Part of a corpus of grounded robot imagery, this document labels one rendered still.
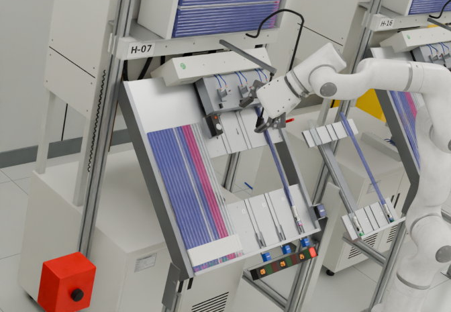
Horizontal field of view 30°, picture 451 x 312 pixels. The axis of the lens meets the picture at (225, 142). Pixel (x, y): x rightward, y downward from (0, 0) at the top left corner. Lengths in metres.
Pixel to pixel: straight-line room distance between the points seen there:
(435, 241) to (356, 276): 1.84
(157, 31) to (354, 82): 0.86
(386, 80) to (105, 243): 1.30
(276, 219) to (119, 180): 0.73
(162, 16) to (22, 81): 1.83
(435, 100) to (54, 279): 1.27
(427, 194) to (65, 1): 1.46
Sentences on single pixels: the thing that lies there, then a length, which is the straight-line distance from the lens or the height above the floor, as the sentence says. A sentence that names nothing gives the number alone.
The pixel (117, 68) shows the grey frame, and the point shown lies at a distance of 2.91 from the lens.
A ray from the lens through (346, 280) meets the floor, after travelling 4.46.
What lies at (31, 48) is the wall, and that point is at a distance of 4.56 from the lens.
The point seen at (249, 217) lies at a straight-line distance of 3.11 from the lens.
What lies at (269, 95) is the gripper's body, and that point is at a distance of 2.42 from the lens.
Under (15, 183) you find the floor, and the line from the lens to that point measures 4.66.
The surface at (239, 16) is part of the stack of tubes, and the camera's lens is 3.13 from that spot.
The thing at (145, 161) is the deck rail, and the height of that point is 1.00.
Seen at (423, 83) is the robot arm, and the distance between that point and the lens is 2.49.
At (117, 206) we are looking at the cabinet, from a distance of 3.36.
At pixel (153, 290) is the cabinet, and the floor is 0.39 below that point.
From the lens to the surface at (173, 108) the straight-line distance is 3.04.
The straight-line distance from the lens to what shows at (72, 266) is 2.71.
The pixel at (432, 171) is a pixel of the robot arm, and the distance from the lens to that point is 2.65.
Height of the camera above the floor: 2.33
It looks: 25 degrees down
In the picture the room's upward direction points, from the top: 13 degrees clockwise
